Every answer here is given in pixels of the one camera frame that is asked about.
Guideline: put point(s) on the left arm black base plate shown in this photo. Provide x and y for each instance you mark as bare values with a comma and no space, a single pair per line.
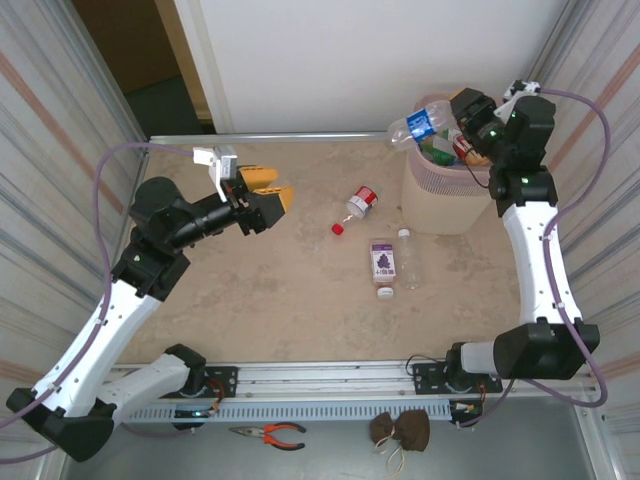
225,380

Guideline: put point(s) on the pink waste basket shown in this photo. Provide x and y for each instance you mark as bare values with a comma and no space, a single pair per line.
430,210

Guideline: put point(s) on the large brown cloth pouch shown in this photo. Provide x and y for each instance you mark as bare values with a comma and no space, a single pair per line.
414,431

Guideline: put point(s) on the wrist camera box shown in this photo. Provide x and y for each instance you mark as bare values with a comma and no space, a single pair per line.
520,90
220,167

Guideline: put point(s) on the aluminium table edge rail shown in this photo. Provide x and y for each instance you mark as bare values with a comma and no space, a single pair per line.
275,136

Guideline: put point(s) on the red bottle cap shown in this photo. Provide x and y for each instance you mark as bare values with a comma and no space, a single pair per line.
338,229

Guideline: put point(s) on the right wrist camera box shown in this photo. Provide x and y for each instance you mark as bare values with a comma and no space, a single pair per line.
520,90

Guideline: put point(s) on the brown wooden door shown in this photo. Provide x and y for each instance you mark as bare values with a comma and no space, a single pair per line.
125,45

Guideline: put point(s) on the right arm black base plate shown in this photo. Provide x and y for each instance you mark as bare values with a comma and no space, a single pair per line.
430,377

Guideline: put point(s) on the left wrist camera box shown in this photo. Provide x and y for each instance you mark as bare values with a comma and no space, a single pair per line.
220,167

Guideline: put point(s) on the Pepsi label plastic bottle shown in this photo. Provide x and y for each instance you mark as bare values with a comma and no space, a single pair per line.
420,125

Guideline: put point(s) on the red white label bottle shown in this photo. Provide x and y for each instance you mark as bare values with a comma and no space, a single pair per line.
365,196

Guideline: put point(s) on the purple grape label bottle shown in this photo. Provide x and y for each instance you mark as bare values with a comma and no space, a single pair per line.
384,262

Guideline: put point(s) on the clear unlabelled white cap bottle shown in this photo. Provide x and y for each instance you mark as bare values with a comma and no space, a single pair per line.
409,260

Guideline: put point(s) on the small circuit board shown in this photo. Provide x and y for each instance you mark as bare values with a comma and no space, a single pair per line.
197,413
462,407

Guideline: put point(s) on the red orange label bottle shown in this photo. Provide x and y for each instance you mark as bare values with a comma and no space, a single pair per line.
462,146

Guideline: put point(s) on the white door frame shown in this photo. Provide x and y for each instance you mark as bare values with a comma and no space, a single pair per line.
200,60

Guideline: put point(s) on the pink bin liner bag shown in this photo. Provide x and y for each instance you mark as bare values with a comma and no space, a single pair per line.
425,175

